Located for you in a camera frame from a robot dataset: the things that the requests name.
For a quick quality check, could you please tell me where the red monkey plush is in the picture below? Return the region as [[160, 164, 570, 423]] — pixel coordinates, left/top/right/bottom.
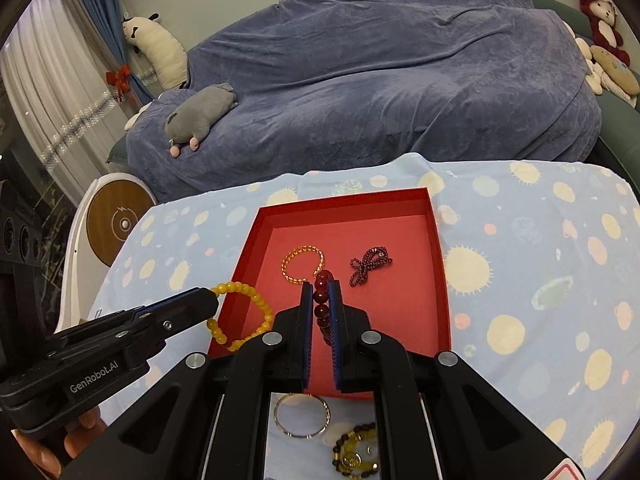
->
[[577, 0, 632, 67]]

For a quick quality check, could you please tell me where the cookie plush pillow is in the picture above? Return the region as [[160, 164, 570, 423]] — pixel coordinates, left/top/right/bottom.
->
[[590, 45, 640, 99]]

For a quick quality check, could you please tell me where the red bow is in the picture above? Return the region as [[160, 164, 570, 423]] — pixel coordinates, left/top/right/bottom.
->
[[105, 62, 134, 102]]

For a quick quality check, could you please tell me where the white sheer curtain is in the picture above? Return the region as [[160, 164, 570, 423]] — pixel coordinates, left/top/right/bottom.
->
[[0, 0, 132, 196]]

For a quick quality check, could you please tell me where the thin metal bangle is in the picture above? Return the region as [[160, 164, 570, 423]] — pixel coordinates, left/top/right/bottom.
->
[[273, 393, 332, 439]]

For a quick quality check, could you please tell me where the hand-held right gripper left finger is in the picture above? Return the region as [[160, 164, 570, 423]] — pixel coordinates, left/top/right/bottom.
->
[[107, 282, 314, 480]]

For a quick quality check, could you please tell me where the blue velvet blanket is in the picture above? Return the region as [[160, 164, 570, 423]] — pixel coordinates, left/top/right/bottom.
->
[[125, 0, 604, 202]]

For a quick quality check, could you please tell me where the blue curtain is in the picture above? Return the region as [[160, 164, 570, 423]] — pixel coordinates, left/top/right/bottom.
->
[[65, 0, 151, 107]]

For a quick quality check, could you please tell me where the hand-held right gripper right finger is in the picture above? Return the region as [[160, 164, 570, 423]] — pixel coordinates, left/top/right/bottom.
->
[[330, 280, 576, 480]]

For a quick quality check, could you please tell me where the yellow and dark bead bracelet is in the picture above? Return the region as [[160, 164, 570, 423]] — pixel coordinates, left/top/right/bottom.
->
[[331, 422, 379, 479]]

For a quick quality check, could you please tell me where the white plush toy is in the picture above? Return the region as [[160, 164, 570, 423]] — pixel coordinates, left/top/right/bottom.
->
[[575, 37, 609, 95]]

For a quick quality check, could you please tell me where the large red bead bracelet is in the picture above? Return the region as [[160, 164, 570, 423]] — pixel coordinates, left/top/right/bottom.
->
[[312, 269, 335, 347]]

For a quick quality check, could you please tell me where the person's left hand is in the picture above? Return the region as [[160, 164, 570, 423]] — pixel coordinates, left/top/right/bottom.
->
[[12, 406, 109, 480]]

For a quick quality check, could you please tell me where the white cow plush pillow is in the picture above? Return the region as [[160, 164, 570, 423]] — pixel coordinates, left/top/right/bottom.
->
[[122, 12, 189, 91]]

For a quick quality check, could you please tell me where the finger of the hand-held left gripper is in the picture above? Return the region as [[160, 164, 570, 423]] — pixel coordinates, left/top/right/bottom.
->
[[87, 287, 220, 325], [127, 299, 222, 362]]

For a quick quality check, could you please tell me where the dark red garnet bracelet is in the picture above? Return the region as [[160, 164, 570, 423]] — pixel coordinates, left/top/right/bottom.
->
[[349, 245, 394, 286]]

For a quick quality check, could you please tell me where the black speaker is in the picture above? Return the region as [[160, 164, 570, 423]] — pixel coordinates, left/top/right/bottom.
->
[[0, 177, 57, 267]]

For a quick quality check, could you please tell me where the grey plush mouse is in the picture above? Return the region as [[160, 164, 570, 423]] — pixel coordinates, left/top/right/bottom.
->
[[164, 82, 239, 157]]

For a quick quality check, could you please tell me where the red cardboard box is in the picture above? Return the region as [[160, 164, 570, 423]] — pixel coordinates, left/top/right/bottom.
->
[[207, 187, 453, 402]]

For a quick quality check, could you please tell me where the amber small bead bracelet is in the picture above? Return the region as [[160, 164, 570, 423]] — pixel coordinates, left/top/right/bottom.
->
[[281, 244, 326, 285]]

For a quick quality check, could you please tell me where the white round wooden-top device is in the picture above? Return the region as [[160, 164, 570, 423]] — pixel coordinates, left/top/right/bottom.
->
[[59, 170, 162, 328]]

